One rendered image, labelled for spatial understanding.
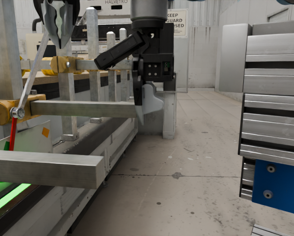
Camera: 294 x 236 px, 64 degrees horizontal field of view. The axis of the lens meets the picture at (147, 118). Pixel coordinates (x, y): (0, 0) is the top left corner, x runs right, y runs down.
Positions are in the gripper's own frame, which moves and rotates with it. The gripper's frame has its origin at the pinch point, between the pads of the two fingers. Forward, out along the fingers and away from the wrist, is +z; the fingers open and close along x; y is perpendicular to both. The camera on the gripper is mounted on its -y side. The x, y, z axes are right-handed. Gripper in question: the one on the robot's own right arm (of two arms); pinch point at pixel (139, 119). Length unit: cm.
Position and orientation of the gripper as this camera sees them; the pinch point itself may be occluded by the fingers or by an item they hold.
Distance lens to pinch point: 52.2
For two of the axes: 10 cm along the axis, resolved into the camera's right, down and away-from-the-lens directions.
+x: 1.5, -2.1, 9.7
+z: 0.0, 9.8, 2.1
